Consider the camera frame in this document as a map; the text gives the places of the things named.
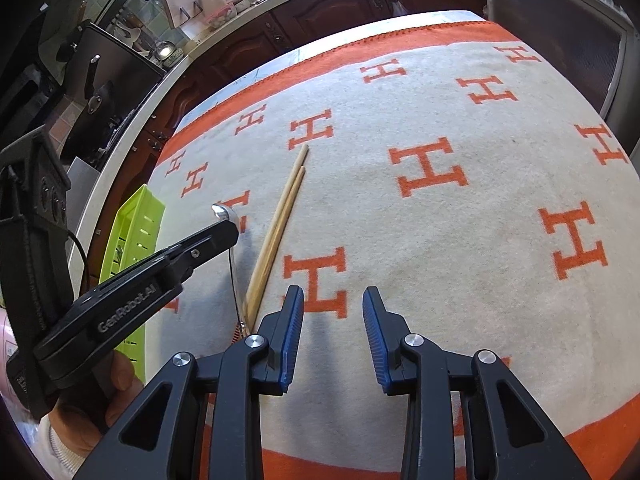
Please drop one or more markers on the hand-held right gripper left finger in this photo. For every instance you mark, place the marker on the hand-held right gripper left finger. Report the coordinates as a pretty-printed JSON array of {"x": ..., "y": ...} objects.
[{"x": 294, "y": 330}]

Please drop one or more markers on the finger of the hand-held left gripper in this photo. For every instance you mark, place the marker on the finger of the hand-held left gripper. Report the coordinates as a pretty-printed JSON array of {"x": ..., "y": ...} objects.
[{"x": 210, "y": 240}]

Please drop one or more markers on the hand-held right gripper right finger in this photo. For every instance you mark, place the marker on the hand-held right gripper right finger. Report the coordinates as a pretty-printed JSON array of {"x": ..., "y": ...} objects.
[{"x": 374, "y": 335}]

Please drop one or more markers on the small metal spoon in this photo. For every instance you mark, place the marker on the small metal spoon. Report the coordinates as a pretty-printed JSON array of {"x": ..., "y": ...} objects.
[{"x": 233, "y": 270}]

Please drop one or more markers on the bamboo chopstick red striped end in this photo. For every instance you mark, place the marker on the bamboo chopstick red striped end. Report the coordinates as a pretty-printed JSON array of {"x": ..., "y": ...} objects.
[
  {"x": 278, "y": 240},
  {"x": 284, "y": 200}
]

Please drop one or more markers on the green plastic utensil tray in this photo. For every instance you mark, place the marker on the green plastic utensil tray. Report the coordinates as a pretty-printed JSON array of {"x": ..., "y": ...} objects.
[{"x": 142, "y": 215}]

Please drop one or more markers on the person's left forearm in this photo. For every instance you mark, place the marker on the person's left forearm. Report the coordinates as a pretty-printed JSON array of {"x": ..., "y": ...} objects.
[{"x": 60, "y": 455}]

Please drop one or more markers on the person's left hand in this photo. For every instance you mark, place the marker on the person's left hand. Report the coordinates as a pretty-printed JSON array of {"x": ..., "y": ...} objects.
[{"x": 122, "y": 375}]

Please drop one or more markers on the pink appliance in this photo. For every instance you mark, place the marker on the pink appliance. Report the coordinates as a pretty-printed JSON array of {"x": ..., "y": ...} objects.
[{"x": 4, "y": 350}]

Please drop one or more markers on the orange and cream printed blanket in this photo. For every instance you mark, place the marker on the orange and cream printed blanket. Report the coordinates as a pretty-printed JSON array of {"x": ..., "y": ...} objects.
[{"x": 450, "y": 240}]

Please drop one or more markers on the stainless steel panel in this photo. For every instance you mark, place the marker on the stainless steel panel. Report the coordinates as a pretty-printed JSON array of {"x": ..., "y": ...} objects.
[{"x": 80, "y": 185}]

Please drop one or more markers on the black wok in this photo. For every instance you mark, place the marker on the black wok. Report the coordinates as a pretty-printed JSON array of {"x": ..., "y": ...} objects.
[{"x": 100, "y": 115}]

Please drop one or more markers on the small steel kettle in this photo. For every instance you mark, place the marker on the small steel kettle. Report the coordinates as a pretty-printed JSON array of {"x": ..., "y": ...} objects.
[{"x": 165, "y": 52}]

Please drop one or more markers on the white kitchen countertop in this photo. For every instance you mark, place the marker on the white kitchen countertop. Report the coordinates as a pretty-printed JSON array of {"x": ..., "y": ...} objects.
[{"x": 235, "y": 19}]

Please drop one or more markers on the bowl of food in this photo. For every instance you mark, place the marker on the bowl of food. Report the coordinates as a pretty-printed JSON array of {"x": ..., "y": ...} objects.
[{"x": 220, "y": 12}]

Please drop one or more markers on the black range hood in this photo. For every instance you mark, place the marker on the black range hood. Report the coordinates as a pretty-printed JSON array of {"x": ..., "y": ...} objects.
[{"x": 25, "y": 85}]

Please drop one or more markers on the cutting board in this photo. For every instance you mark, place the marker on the cutting board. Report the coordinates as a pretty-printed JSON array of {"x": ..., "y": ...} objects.
[{"x": 182, "y": 0}]

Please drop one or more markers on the brown wooden kitchen cabinets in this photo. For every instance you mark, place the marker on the brown wooden kitchen cabinets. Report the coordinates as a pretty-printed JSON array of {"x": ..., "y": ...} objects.
[{"x": 325, "y": 12}]

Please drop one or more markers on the hanging plastic bag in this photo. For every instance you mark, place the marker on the hanging plastic bag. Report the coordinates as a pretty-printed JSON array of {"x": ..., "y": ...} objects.
[{"x": 397, "y": 7}]

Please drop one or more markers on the grey cabinet with glass door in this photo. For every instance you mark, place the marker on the grey cabinet with glass door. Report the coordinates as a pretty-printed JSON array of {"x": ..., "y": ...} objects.
[{"x": 550, "y": 25}]

